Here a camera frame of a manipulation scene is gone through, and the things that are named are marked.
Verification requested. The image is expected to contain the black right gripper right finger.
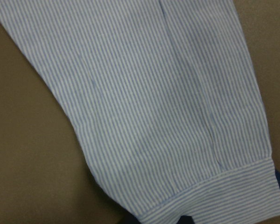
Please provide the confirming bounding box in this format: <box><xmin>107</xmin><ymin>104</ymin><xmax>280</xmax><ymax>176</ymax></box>
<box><xmin>178</xmin><ymin>216</ymin><xmax>193</xmax><ymax>224</ymax></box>

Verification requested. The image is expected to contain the blue white striped shirt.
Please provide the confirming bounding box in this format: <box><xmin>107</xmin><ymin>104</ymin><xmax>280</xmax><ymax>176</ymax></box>
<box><xmin>0</xmin><ymin>0</ymin><xmax>280</xmax><ymax>224</ymax></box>

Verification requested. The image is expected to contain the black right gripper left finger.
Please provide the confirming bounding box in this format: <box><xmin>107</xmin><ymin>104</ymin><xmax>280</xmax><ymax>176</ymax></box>
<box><xmin>120</xmin><ymin>214</ymin><xmax>140</xmax><ymax>224</ymax></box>

